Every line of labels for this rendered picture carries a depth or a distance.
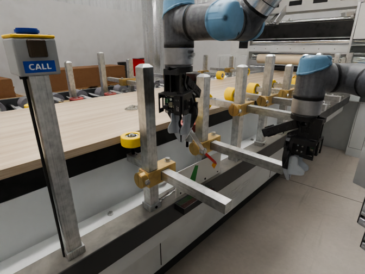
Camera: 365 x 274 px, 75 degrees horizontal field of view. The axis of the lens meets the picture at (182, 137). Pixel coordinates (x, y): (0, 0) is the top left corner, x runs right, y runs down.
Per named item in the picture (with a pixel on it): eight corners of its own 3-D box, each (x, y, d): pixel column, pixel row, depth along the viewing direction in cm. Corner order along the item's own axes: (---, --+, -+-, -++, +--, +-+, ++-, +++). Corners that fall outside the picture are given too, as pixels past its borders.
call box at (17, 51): (62, 78, 46) (55, 34, 44) (20, 81, 42) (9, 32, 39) (49, 75, 51) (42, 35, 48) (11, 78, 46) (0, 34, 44)
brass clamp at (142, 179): (177, 175, 80) (177, 162, 78) (145, 192, 71) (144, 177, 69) (164, 169, 84) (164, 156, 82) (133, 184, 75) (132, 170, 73)
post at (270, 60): (263, 147, 130) (276, 54, 113) (260, 148, 128) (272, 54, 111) (258, 145, 132) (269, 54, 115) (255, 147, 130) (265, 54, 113)
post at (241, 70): (238, 168, 115) (248, 64, 98) (234, 170, 112) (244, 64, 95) (232, 166, 117) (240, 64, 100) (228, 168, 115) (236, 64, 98)
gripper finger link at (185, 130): (174, 147, 65) (174, 114, 62) (183, 140, 70) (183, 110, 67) (184, 149, 64) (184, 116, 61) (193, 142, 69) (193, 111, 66)
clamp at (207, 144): (220, 147, 96) (220, 135, 95) (198, 157, 87) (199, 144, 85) (209, 143, 100) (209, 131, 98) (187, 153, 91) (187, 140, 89)
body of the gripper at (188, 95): (157, 115, 62) (156, 67, 58) (172, 107, 69) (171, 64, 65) (184, 118, 59) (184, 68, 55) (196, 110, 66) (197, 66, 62)
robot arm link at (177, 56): (171, 48, 64) (200, 48, 61) (172, 66, 65) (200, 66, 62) (157, 48, 57) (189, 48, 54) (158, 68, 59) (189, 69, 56)
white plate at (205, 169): (220, 172, 101) (221, 150, 98) (176, 198, 84) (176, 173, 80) (219, 172, 101) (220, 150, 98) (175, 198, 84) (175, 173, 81)
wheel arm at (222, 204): (231, 211, 62) (232, 198, 61) (224, 217, 60) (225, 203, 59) (134, 160, 91) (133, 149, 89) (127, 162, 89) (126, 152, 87)
